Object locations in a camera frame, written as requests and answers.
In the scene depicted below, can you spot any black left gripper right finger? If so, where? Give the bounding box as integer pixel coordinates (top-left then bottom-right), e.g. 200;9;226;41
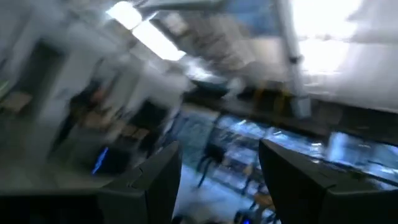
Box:
258;139;398;224

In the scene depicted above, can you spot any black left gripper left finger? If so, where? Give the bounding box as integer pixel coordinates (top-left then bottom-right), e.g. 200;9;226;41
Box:
96;141;183;224

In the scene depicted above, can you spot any grey pillar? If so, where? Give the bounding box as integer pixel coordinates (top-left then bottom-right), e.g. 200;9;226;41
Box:
275;0;312;118

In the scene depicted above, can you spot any bright ceiling light panel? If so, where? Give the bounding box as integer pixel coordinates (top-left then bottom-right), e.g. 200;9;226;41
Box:
104;1;187;62

